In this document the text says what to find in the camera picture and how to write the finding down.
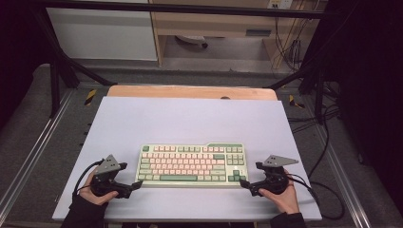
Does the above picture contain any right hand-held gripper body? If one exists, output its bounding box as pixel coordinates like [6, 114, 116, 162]
[250, 154, 299, 198]

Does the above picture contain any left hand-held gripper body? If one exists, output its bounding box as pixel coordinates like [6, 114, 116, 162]
[89, 154, 133, 200]

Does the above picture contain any cream pink green keyboard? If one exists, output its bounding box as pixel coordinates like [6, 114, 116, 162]
[135, 142, 249, 188]

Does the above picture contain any person's left hand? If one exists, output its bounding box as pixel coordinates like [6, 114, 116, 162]
[79, 169, 119, 207]

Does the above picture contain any person's right hand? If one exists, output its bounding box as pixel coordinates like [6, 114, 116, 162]
[259, 169, 300, 215]

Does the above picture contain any yellow black tape strip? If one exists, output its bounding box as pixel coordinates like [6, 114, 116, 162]
[288, 94, 306, 109]
[84, 88, 97, 106]

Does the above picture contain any white table board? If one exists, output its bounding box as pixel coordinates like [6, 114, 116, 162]
[51, 96, 322, 221]

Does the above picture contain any wooden table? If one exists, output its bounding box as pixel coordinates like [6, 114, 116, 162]
[106, 85, 278, 102]

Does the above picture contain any black metal stand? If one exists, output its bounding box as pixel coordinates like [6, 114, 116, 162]
[31, 6, 118, 120]
[267, 6, 340, 125]

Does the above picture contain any white cabinet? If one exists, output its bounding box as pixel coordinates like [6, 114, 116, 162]
[46, 0, 159, 62]

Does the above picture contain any white chair base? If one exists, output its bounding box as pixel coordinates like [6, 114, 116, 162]
[175, 34, 209, 49]

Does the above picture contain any black curtain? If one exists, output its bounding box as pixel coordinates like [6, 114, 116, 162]
[326, 0, 403, 207]
[0, 0, 53, 127]

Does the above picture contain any light wooden desk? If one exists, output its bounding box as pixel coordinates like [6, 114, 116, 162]
[148, 0, 329, 69]

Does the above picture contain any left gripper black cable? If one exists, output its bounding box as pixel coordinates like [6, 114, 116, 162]
[71, 159, 106, 203]

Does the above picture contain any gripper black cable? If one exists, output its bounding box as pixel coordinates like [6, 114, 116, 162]
[285, 172, 321, 205]
[71, 159, 106, 203]

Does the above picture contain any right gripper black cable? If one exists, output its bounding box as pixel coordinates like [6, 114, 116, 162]
[285, 172, 321, 205]

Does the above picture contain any aluminium floor rail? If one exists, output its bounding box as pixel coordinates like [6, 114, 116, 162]
[317, 126, 372, 228]
[0, 89, 75, 219]

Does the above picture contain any black floor cable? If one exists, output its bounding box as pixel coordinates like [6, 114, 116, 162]
[286, 104, 346, 221]

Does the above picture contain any hanging black cable bundle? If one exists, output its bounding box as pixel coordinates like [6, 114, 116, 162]
[274, 15, 313, 72]

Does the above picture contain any white wall socket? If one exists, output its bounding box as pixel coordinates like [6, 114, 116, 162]
[267, 0, 293, 10]

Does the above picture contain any black horizontal frame bar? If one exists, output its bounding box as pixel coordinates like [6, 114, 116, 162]
[31, 0, 327, 19]

